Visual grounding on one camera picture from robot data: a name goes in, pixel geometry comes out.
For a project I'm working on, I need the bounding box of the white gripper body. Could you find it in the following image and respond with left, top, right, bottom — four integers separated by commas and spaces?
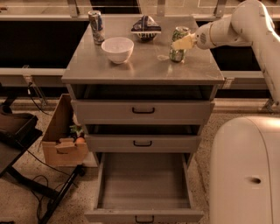
195, 22, 217, 49

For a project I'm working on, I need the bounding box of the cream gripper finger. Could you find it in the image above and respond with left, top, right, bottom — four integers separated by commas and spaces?
171, 33, 196, 50

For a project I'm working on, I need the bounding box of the green soda can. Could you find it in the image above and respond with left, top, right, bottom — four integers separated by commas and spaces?
169, 26, 193, 62

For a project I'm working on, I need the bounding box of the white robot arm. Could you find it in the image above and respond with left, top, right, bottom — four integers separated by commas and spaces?
171, 0, 280, 106

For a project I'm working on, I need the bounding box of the grey drawer cabinet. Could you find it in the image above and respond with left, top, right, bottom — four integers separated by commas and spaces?
61, 15, 225, 169

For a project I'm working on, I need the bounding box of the blue silver soda can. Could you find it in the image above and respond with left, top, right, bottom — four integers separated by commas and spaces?
88, 10, 105, 45

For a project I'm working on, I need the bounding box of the top grey drawer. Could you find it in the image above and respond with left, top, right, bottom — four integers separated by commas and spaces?
72, 100, 214, 125

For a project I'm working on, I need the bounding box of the grey drawer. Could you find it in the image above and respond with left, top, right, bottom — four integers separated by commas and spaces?
85, 153, 203, 224
72, 100, 214, 125
86, 135, 201, 153

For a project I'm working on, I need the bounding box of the middle grey drawer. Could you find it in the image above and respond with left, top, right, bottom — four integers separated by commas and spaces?
86, 135, 201, 153

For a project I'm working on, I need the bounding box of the bottom grey drawer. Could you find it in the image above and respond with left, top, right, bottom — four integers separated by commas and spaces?
85, 153, 203, 224

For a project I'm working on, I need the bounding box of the white bowl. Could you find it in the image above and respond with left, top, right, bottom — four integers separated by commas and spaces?
101, 37, 134, 64

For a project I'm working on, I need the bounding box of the orange fruit in box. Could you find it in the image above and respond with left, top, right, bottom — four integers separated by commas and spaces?
75, 137, 86, 144

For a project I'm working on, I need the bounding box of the cardboard box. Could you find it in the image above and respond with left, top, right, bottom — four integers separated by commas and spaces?
41, 94, 88, 166

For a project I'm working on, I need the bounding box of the black stand with tray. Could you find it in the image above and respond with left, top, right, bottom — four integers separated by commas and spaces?
0, 93, 85, 224

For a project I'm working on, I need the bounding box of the black floor cable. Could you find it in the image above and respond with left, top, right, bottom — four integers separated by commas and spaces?
25, 84, 80, 221

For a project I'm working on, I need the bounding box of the grey wall rail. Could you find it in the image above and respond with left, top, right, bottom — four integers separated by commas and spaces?
0, 67, 267, 90

